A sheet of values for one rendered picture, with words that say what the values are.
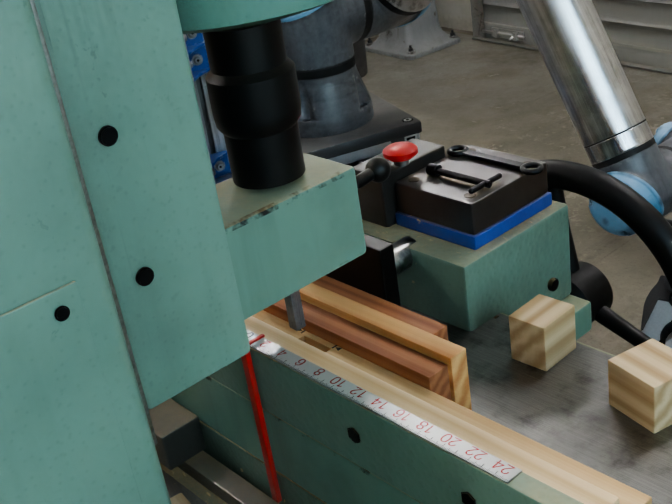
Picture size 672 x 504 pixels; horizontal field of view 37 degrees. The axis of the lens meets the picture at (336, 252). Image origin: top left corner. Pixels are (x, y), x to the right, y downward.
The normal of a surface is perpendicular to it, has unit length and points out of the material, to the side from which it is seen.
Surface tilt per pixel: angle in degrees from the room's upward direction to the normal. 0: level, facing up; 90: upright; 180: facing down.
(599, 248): 0
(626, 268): 0
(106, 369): 90
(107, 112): 90
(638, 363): 0
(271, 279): 90
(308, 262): 90
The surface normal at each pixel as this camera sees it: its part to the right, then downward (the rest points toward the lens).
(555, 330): 0.69, 0.24
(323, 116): -0.07, 0.17
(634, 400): -0.87, 0.33
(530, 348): -0.71, 0.41
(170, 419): -0.14, -0.88
